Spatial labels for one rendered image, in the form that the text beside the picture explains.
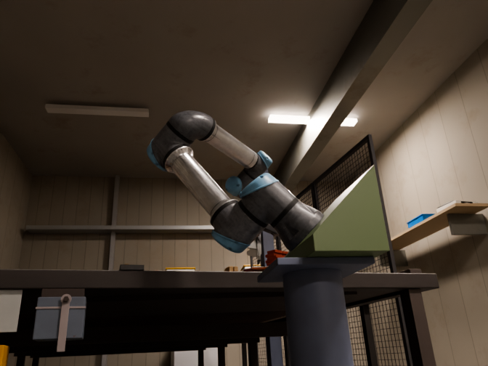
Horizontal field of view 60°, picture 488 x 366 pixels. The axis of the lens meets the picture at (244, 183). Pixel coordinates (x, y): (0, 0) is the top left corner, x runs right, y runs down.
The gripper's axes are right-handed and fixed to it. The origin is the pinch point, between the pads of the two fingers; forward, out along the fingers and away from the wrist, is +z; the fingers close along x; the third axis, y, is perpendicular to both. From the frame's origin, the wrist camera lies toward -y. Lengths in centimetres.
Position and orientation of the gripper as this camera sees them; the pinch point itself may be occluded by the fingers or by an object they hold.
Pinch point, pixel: (260, 261)
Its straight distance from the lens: 178.1
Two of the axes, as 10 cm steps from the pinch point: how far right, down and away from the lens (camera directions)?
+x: -0.1, -3.8, -9.2
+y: -10.0, 0.5, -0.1
